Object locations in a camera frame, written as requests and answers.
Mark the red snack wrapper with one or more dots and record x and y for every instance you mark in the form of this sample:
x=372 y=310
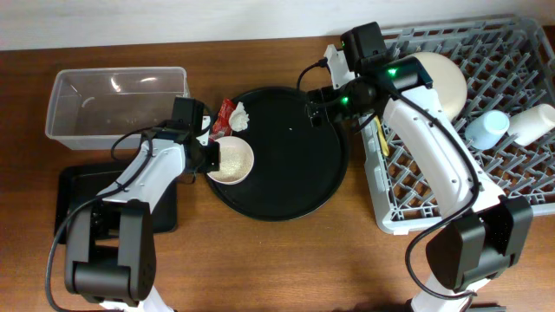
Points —
x=221 y=127

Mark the clear plastic bin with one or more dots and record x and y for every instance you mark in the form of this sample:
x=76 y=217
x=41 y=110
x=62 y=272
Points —
x=91 y=108

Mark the black rectangular tray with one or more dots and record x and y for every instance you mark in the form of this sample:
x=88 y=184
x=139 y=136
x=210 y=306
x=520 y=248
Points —
x=77 y=184

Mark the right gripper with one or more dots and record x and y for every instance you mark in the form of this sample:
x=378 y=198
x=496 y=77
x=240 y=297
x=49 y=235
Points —
x=331 y=113

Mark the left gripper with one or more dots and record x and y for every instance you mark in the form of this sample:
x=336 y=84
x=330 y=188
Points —
x=215 y=160

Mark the yellow plastic knife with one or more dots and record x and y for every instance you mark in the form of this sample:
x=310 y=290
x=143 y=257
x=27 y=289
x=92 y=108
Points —
x=381 y=137

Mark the beige plate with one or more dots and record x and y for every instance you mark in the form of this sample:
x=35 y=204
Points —
x=448 y=81

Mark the round black tray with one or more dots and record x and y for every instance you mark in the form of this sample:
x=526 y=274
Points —
x=297 y=167

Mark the cream white cup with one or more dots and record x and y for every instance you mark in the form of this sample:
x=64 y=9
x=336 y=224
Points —
x=531 y=124

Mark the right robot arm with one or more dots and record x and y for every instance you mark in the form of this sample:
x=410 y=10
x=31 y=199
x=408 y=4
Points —
x=482 y=232

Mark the grey dishwasher rack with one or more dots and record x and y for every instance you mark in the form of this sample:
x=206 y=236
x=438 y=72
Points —
x=508 y=64

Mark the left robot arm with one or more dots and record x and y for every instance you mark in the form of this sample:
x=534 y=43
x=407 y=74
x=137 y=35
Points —
x=110 y=252

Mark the crumpled white tissue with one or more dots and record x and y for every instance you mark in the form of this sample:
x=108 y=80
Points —
x=239 y=118

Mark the pink bowl with rice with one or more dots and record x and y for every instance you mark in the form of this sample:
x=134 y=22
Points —
x=236 y=160

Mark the light blue cup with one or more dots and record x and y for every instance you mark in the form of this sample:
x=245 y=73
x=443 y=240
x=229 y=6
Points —
x=487 y=130

